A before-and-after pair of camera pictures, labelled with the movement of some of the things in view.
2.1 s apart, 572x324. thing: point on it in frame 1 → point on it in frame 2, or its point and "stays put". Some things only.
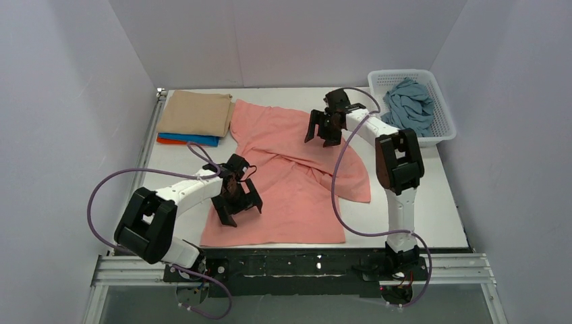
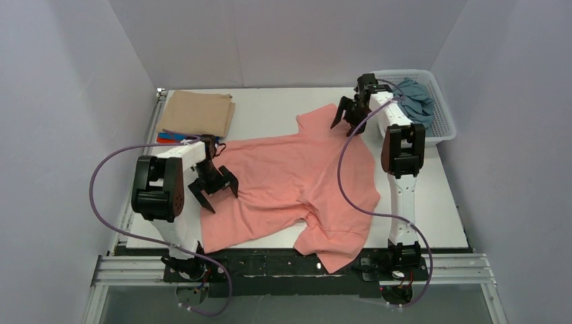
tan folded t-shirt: (197, 113) stays put
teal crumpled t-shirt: (409, 105) stays put
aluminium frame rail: (450, 270) stays put
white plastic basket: (382, 82) stays put
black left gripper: (239, 200) → (214, 183)
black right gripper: (326, 123) → (351, 111)
